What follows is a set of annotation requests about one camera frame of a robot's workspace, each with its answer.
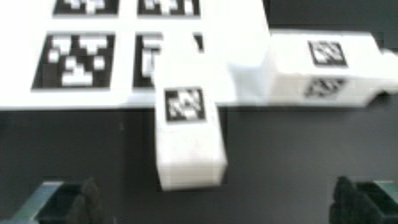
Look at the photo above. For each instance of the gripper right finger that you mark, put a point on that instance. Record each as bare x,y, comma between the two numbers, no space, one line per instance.
364,202

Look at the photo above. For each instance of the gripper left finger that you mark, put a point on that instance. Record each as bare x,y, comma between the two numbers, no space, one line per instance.
63,203

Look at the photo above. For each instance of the white leg with tag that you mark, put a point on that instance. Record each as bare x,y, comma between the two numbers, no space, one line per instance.
188,142

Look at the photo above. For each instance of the white leg far right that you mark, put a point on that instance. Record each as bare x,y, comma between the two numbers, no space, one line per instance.
323,69

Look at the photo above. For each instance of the white marker base plate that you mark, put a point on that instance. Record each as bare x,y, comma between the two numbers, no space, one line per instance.
79,46

